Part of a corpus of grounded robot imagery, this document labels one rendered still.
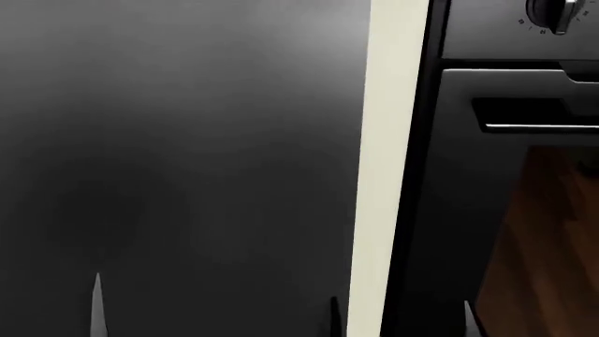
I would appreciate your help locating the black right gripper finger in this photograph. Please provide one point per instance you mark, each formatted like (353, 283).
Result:
(333, 321)
(469, 321)

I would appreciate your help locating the cream cabinet filler strip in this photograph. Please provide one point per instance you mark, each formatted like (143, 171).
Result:
(384, 140)

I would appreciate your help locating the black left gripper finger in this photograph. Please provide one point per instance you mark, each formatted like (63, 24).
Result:
(97, 312)

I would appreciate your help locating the black oven body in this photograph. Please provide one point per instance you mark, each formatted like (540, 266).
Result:
(486, 35)

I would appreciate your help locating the dark grey appliance front panel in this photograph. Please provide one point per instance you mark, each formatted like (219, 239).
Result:
(187, 140)

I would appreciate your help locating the black oven door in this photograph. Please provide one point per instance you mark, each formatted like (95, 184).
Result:
(458, 210)

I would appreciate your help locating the black oven control knob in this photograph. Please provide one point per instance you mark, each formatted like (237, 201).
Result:
(554, 12)

